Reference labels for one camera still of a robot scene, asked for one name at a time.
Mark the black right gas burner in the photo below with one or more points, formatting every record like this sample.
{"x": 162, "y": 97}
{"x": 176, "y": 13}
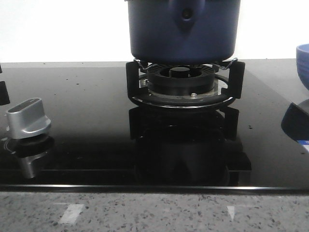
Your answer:
{"x": 180, "y": 80}

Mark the blue sticker label on stove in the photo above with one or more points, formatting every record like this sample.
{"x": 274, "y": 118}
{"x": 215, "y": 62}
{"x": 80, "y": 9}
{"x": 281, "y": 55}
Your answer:
{"x": 304, "y": 143}

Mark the black pot support grate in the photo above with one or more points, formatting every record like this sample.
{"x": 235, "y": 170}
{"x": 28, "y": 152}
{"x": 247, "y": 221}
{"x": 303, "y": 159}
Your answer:
{"x": 228, "y": 84}
{"x": 4, "y": 96}

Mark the black right pot support grate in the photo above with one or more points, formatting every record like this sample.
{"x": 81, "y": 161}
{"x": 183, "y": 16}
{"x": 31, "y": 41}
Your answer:
{"x": 228, "y": 84}

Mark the silver stove control knob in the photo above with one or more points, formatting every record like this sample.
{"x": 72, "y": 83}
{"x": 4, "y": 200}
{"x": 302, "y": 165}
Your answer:
{"x": 28, "y": 119}

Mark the black left pot support grate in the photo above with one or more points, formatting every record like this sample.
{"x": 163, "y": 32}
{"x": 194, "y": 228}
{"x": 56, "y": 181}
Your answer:
{"x": 4, "y": 96}

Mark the black glass gas stove top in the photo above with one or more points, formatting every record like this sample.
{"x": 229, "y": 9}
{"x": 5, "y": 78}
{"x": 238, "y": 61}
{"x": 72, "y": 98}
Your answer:
{"x": 99, "y": 141}

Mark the dark blue cooking pot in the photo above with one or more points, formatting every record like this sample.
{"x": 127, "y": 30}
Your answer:
{"x": 183, "y": 32}

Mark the blue ceramic bowl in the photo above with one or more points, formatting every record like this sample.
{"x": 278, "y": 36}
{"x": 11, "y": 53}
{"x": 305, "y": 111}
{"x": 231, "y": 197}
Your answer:
{"x": 302, "y": 64}

